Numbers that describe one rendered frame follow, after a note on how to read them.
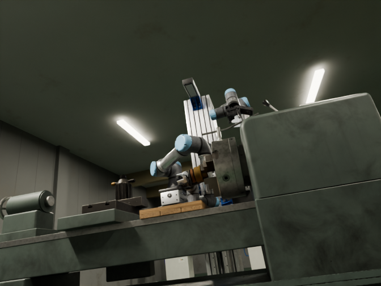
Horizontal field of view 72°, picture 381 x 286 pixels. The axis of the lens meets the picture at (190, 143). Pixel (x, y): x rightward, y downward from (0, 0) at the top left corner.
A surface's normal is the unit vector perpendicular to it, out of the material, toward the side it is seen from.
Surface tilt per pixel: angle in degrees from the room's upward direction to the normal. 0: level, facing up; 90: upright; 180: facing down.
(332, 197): 90
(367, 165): 90
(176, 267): 90
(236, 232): 90
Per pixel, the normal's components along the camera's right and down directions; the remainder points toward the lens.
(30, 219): -0.21, -0.36
